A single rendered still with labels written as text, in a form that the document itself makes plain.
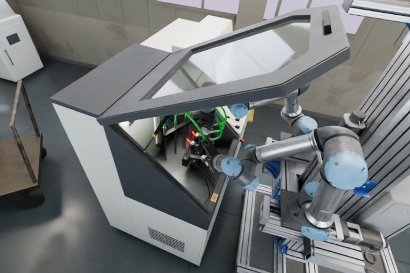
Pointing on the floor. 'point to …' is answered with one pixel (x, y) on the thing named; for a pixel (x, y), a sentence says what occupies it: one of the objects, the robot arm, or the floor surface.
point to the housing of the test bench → (144, 56)
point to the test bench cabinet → (168, 231)
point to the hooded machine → (16, 47)
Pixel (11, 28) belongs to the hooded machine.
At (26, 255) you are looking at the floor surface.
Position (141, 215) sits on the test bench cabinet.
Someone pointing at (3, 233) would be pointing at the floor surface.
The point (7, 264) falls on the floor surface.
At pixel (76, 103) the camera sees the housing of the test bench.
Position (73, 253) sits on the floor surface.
